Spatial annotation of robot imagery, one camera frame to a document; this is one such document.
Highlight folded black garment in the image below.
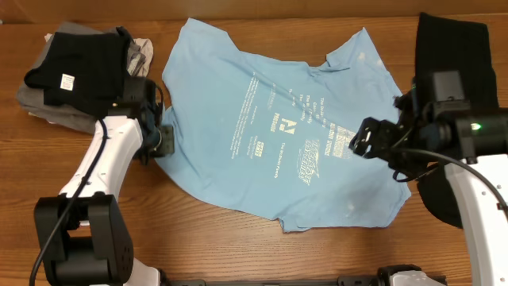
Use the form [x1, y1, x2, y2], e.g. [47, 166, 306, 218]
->
[24, 32, 129, 118]

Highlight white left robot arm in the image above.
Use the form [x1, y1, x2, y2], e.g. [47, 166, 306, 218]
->
[29, 77, 175, 286]

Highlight light blue printed t-shirt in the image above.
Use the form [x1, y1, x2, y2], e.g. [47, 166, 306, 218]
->
[158, 19, 410, 232]

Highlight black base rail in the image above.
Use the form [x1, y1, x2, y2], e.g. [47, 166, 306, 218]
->
[160, 276, 402, 286]

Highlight black garment on right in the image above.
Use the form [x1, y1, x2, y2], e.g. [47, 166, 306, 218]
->
[408, 13, 507, 227]

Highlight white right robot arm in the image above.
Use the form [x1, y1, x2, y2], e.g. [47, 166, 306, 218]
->
[349, 108, 507, 285]

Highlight folded grey garment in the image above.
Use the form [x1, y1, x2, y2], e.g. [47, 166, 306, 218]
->
[14, 21, 146, 134]

